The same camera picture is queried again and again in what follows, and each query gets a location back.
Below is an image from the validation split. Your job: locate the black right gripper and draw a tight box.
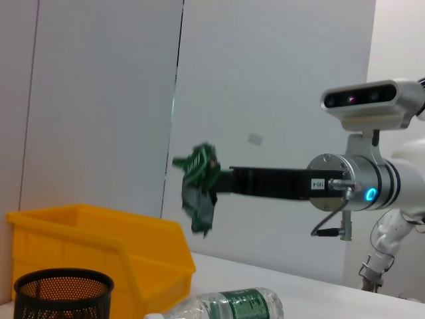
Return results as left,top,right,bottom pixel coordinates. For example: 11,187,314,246
214,167,345,201

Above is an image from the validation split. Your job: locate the green plastic wrapper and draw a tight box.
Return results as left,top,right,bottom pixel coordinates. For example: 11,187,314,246
171,142,222,237

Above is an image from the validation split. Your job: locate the clear green-label water bottle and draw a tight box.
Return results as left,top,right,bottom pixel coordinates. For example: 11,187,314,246
144,287,286,319

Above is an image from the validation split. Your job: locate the black mesh pen holder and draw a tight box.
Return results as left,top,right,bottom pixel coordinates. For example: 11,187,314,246
13,268,115,319

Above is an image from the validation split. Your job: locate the yellow plastic bin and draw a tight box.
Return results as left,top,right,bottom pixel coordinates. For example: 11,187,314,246
5,203,197,310

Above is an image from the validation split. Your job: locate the right wrist black cable plug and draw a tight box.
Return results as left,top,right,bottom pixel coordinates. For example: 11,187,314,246
311,178,358,242

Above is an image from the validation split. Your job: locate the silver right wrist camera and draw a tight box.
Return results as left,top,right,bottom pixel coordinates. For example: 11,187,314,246
320,78,425,160

